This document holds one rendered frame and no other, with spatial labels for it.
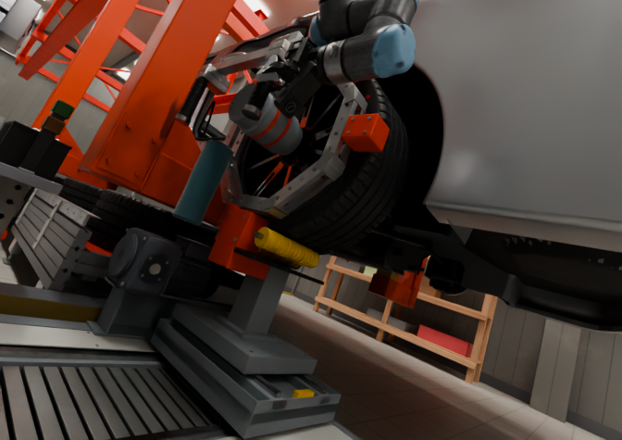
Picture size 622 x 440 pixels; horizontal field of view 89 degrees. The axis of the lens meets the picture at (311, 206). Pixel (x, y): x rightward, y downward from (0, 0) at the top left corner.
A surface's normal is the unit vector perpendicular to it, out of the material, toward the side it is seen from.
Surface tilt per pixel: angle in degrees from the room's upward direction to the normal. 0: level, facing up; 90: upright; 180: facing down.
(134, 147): 90
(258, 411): 90
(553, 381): 90
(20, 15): 90
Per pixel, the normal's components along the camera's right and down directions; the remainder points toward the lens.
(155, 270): 0.74, 0.13
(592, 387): -0.60, -0.39
